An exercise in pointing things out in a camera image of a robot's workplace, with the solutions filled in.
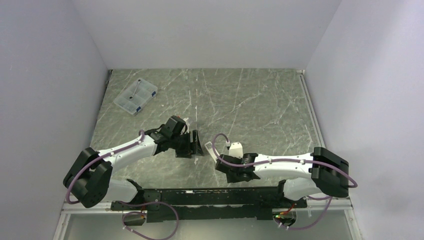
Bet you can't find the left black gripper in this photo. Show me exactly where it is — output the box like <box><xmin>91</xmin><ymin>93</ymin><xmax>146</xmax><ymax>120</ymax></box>
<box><xmin>170</xmin><ymin>130</ymin><xmax>204</xmax><ymax>159</ymax></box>

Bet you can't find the white remote control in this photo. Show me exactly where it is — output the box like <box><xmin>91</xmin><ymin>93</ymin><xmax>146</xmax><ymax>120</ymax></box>
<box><xmin>204</xmin><ymin>141</ymin><xmax>218</xmax><ymax>163</ymax></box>

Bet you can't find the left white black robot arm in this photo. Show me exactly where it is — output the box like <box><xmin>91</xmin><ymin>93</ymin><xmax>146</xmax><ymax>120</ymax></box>
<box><xmin>63</xmin><ymin>115</ymin><xmax>204</xmax><ymax>210</ymax></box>

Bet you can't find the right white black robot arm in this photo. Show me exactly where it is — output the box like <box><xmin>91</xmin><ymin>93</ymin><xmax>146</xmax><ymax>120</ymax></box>
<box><xmin>215</xmin><ymin>147</ymin><xmax>357</xmax><ymax>208</ymax></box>

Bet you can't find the clear plastic organizer box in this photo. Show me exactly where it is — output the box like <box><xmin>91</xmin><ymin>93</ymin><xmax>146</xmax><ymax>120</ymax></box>
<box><xmin>113</xmin><ymin>78</ymin><xmax>158</xmax><ymax>116</ymax></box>

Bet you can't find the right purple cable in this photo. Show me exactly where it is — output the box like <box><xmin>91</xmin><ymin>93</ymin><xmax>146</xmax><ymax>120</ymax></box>
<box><xmin>211</xmin><ymin>133</ymin><xmax>359</xmax><ymax>232</ymax></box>

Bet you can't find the purple cable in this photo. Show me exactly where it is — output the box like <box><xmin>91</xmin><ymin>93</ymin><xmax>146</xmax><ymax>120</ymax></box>
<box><xmin>115</xmin><ymin>200</ymin><xmax>182</xmax><ymax>240</ymax></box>
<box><xmin>211</xmin><ymin>133</ymin><xmax>359</xmax><ymax>232</ymax></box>

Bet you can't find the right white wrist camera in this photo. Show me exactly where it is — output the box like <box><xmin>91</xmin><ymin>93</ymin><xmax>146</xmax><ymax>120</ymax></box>
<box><xmin>228</xmin><ymin>142</ymin><xmax>244</xmax><ymax>159</ymax></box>

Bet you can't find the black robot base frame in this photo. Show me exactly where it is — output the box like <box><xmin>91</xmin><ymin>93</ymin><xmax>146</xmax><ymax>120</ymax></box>
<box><xmin>131</xmin><ymin>186</ymin><xmax>307</xmax><ymax>223</ymax></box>

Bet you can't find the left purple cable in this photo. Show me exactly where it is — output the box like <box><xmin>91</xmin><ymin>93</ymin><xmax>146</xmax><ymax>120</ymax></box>
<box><xmin>115</xmin><ymin>200</ymin><xmax>182</xmax><ymax>240</ymax></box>

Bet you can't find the aluminium rail right edge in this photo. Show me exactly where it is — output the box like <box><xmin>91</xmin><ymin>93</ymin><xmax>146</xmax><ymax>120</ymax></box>
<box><xmin>296</xmin><ymin>69</ymin><xmax>326</xmax><ymax>148</ymax></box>

